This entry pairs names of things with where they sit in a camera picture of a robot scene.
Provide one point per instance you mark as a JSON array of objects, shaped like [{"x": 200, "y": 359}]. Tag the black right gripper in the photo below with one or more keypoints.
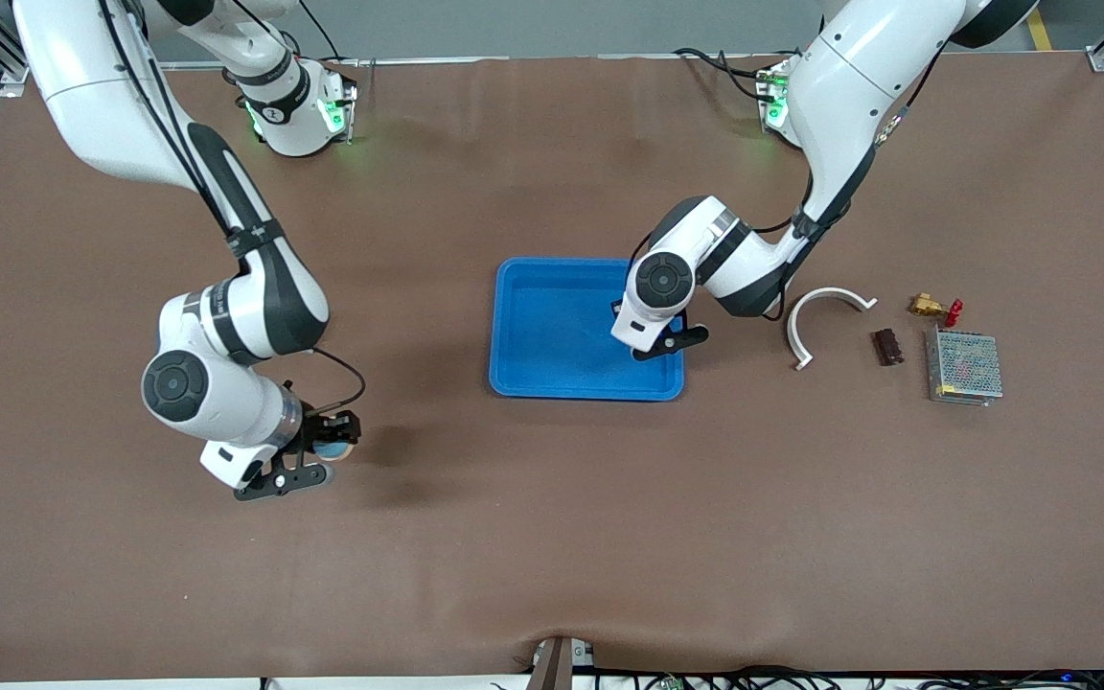
[{"x": 314, "y": 435}]

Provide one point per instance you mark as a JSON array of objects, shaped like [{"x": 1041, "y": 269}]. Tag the blue bell with tan button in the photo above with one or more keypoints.
[{"x": 330, "y": 448}]

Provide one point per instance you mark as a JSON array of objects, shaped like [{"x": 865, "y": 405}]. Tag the long brown electrolytic capacitor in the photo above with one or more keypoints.
[{"x": 887, "y": 347}]

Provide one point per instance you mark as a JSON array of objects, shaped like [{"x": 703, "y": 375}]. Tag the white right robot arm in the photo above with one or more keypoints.
[{"x": 226, "y": 316}]

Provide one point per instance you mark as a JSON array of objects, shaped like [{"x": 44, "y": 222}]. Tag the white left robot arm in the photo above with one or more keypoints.
[{"x": 839, "y": 86}]

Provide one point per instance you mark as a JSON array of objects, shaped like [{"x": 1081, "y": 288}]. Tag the blue plastic tray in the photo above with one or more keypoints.
[{"x": 552, "y": 326}]

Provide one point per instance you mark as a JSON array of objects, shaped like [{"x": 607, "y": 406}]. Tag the brown table mat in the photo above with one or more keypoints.
[{"x": 552, "y": 537}]

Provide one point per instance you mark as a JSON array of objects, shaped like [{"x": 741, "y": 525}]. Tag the metal mesh power supply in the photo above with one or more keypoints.
[{"x": 964, "y": 364}]

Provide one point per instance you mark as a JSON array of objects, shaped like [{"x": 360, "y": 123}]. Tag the brown camera mount post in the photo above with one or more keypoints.
[{"x": 552, "y": 671}]

